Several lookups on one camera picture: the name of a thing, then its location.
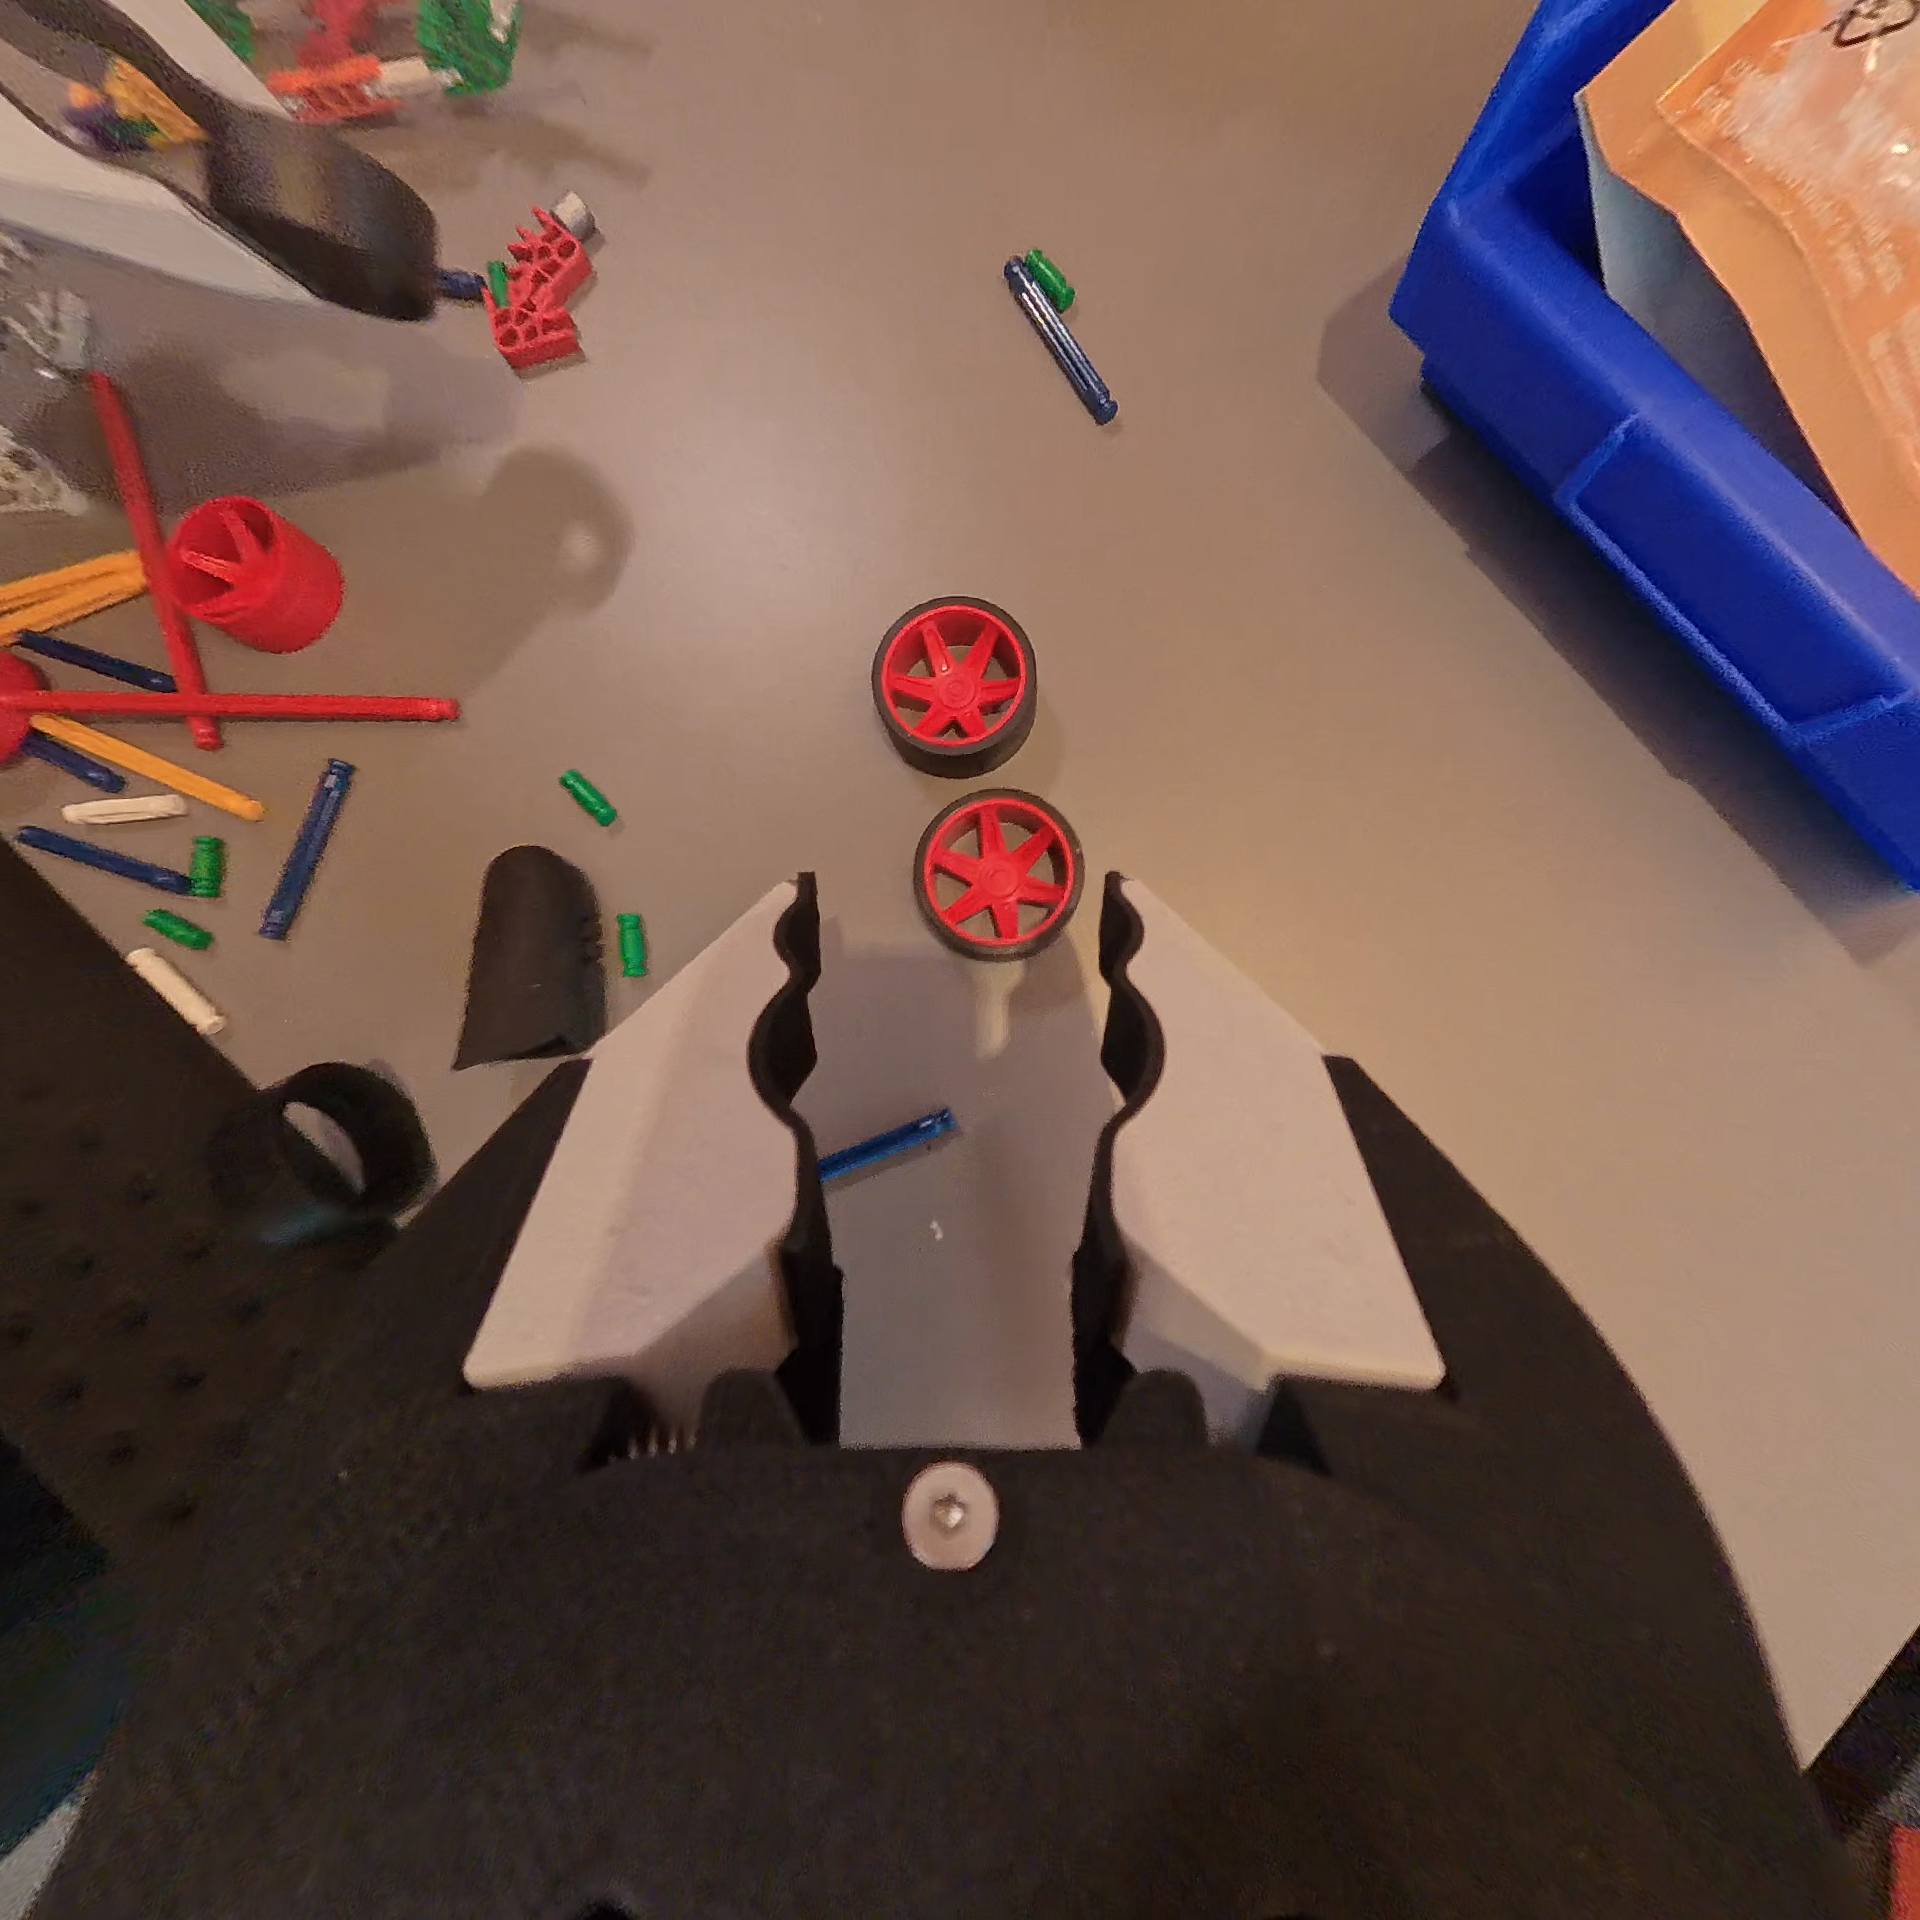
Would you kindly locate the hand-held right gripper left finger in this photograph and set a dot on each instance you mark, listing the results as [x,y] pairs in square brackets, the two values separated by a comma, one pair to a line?
[645,1199]

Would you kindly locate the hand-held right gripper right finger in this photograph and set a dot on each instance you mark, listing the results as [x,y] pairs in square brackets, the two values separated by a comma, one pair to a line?
[1275,1199]

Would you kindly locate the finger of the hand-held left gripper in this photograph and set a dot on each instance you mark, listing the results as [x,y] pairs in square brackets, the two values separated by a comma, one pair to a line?
[202,44]
[90,194]

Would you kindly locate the multicoloured toy frame assembly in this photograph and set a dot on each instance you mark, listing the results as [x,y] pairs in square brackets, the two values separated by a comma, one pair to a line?
[461,44]

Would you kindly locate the red wheel with black tyre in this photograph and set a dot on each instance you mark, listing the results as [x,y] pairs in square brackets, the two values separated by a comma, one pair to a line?
[961,761]

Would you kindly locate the light grey connector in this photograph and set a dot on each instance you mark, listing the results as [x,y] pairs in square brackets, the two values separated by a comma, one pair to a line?
[29,473]
[54,324]

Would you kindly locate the black foam cylinder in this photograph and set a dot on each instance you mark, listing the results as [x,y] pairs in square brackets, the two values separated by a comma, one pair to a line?
[530,960]

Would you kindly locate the long red rod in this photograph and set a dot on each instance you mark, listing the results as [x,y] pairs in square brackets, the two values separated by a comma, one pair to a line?
[269,705]
[149,556]

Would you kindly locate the yellow plastic rod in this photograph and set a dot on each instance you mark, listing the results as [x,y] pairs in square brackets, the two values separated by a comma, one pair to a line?
[68,605]
[149,767]
[68,575]

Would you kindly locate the red fan connector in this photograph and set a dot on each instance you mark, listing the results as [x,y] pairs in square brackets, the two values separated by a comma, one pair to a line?
[547,264]
[530,329]

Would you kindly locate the grey cylindrical spacer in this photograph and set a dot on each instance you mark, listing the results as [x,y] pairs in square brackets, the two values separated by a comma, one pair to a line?
[576,213]

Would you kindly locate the short white rod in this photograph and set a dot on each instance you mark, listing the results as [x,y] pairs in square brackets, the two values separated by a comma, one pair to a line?
[175,988]
[121,810]

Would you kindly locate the black perforated foam strip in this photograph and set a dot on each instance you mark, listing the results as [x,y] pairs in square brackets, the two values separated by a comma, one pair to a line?
[121,1276]

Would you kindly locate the blue plastic bin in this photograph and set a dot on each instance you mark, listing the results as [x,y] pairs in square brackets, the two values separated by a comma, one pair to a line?
[1649,497]

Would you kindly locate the thick blue rod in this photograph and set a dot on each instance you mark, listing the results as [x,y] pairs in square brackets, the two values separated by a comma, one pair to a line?
[1063,348]

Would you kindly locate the red orange packaging bag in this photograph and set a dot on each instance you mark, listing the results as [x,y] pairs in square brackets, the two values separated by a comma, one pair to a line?
[1860,420]

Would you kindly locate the clear plastic bag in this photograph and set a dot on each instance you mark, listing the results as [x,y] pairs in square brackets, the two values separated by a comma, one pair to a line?
[1802,120]

